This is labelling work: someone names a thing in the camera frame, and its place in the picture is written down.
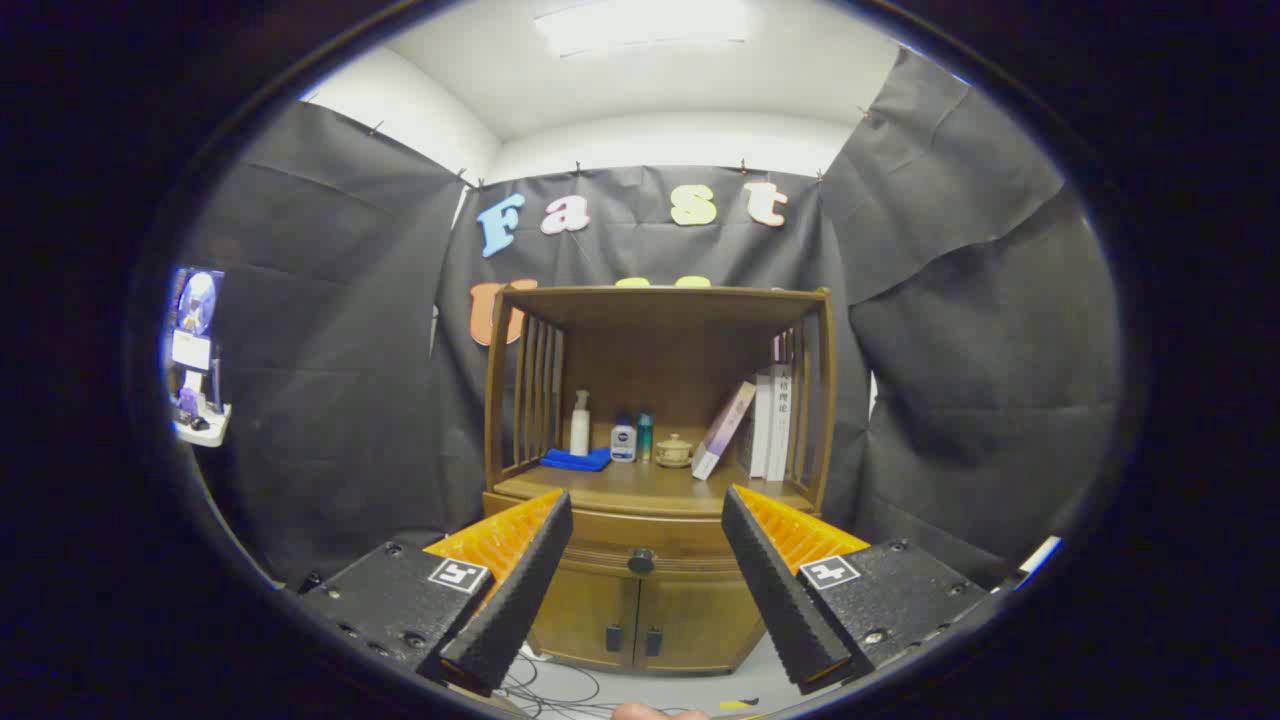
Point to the yellow tape piece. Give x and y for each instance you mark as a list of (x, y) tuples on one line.
[(738, 704)]

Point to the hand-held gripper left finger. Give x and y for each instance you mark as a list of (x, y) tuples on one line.
[(520, 600)]

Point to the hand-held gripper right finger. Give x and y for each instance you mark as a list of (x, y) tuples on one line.
[(780, 590)]

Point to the wooden countertop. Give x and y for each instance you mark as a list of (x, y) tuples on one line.
[(640, 485)]

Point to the beige lidded tea cup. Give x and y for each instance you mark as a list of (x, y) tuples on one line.
[(674, 452)]

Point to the teal slim bottle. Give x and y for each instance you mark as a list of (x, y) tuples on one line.
[(645, 440)]

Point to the white book black title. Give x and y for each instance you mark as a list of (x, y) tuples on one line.
[(781, 420)]

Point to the white lotion bottle blue cap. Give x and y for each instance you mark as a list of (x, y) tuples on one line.
[(623, 442)]

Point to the blue folded cloth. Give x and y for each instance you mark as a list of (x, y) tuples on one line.
[(575, 460)]

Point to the wooden cabinet door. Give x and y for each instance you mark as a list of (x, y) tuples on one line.
[(700, 625), (580, 615)]

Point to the purple book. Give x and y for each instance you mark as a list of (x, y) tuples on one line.
[(722, 432)]

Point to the white pump bottle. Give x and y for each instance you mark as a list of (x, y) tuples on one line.
[(580, 435)]

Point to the wooden cabinet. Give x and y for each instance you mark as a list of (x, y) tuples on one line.
[(650, 340)]

